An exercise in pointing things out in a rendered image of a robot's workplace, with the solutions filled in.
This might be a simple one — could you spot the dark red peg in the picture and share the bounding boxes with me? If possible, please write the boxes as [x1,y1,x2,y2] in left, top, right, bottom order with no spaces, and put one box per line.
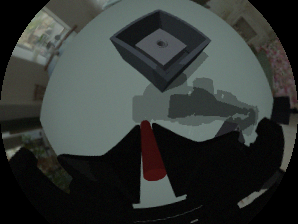
[140,120,166,181]

